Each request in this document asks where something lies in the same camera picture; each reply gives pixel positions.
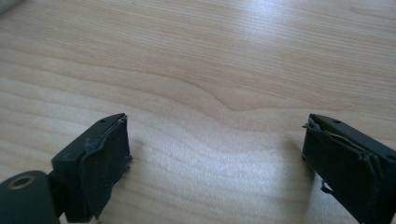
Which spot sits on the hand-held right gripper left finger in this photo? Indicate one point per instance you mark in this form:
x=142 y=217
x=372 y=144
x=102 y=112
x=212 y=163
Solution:
x=93 y=168

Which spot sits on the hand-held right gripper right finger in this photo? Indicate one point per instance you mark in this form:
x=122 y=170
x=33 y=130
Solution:
x=348 y=168

